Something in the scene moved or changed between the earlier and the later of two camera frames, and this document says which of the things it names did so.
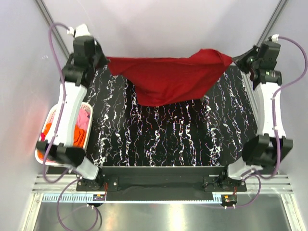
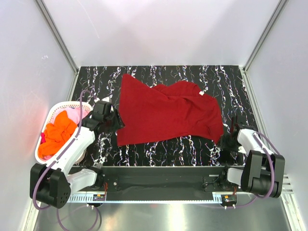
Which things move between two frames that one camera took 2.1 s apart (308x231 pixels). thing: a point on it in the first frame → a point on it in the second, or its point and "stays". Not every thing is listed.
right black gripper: [239, 61] → [223, 145]
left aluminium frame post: [55, 32] stays
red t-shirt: [160, 80] → [180, 108]
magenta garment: [43, 136] stays
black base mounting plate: [162, 180] stays
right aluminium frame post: [280, 6] stays
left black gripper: [104, 62] → [119, 123]
